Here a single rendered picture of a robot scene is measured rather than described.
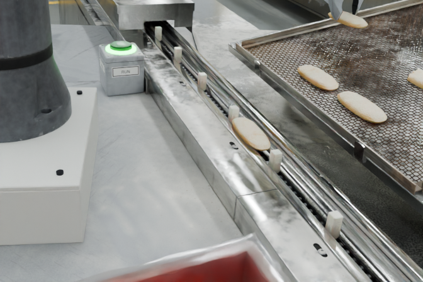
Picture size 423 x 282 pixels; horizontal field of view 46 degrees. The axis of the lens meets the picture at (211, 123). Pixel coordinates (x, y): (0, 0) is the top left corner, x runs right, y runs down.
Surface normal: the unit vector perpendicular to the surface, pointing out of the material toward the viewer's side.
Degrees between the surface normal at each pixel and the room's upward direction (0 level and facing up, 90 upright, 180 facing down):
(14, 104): 73
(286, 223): 0
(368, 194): 0
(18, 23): 90
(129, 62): 90
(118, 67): 90
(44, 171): 0
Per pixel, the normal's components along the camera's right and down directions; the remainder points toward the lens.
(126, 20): 0.37, 0.46
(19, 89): 0.51, 0.15
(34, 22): 0.88, 0.27
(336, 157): 0.07, -0.88
